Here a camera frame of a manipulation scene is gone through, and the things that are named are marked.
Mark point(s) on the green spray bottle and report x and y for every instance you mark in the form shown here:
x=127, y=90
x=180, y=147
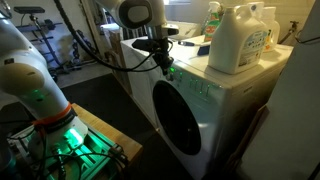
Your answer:
x=212, y=23

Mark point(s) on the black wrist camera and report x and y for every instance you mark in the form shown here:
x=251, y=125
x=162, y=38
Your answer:
x=143, y=44

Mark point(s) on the wooden table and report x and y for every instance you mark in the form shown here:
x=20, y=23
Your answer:
x=106, y=133

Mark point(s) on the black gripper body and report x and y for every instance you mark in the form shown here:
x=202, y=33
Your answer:
x=163, y=50

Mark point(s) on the large white detergent jug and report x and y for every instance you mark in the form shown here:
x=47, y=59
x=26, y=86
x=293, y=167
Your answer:
x=238, y=40

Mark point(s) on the small white bottle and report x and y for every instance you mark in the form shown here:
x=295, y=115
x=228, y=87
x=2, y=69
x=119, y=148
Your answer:
x=271, y=28

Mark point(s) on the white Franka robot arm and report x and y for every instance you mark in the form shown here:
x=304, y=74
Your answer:
x=26, y=76

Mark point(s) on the aluminium base frame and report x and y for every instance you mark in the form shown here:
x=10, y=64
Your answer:
x=90, y=160

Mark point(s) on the white dryer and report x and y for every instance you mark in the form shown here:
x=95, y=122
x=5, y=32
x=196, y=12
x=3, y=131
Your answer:
x=183, y=28

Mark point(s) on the wall water valve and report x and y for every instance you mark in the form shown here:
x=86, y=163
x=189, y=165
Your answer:
x=291, y=25

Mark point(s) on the white front-load washing machine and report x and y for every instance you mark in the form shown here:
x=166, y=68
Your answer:
x=226, y=110

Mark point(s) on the silver washer knob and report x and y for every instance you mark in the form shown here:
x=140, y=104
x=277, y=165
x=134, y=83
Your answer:
x=169, y=78

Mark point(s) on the dark round washer door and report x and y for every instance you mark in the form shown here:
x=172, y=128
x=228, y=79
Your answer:
x=176, y=120

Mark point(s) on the black exercise equipment rack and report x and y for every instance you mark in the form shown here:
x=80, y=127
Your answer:
x=75, y=46

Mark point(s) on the black weight bench pad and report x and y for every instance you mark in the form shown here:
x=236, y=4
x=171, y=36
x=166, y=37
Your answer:
x=30, y=9

